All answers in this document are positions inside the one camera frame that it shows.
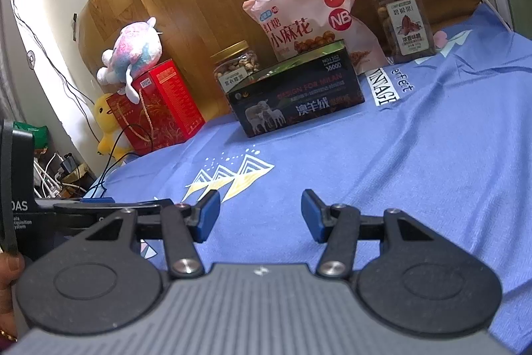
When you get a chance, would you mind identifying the brown snack jar gold lid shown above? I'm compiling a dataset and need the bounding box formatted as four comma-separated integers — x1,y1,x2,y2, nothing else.
372,0,436,64

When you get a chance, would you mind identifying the yellow plush toy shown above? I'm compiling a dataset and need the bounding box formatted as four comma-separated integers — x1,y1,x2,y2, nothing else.
93,94,133,160

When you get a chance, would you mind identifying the black cable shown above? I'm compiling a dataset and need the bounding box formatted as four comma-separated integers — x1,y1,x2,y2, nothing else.
84,123,153,200

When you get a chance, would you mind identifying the nut jar gold lid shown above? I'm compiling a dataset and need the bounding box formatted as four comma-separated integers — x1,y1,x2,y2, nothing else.
210,41,261,94

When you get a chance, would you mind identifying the black sheep print box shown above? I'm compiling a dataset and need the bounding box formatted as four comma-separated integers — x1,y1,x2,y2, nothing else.
226,41,364,137

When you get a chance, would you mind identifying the red gift box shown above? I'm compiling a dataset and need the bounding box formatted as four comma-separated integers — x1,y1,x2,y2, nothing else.
107,60,205,156

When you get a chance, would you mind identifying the left hand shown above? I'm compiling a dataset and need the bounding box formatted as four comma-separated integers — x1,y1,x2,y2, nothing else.
0,252,25,343

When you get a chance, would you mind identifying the pink white plush toy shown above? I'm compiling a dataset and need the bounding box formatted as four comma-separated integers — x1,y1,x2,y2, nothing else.
96,17,162,104

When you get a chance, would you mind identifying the pink snack bag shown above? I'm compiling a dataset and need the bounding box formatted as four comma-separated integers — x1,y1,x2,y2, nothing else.
243,0,388,75

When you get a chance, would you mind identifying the blue printed cloth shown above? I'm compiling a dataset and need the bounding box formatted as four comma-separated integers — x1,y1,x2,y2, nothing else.
93,6,531,352

